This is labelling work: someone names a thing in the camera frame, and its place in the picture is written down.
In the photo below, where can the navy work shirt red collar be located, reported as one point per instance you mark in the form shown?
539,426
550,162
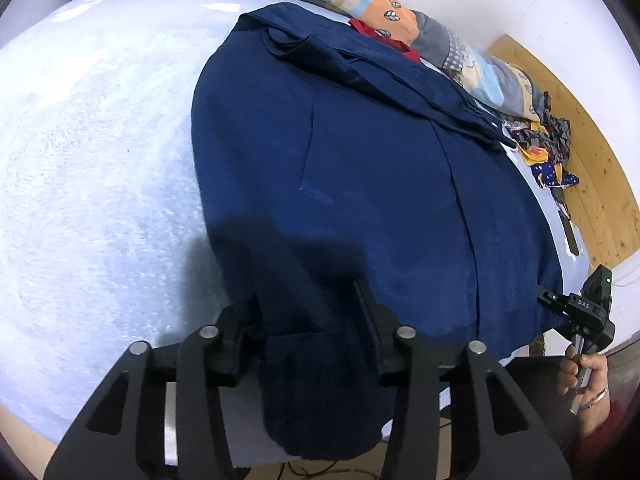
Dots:
325,157

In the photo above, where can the person's right hand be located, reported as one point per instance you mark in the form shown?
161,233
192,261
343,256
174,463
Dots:
586,375

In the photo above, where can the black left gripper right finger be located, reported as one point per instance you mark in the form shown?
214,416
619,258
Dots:
495,433

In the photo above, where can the wooden headboard panel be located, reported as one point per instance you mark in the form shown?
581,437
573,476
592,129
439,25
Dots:
602,205

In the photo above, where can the red sleeve forearm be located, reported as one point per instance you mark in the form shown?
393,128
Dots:
608,453

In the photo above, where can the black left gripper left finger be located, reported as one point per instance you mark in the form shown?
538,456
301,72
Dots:
157,413

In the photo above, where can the patchwork long pillow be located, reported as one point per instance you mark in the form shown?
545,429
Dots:
494,82

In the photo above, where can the light blue bed sheet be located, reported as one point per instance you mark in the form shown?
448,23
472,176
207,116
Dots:
103,240

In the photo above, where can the colourful patterned cloth pile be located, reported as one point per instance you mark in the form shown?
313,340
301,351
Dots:
545,147

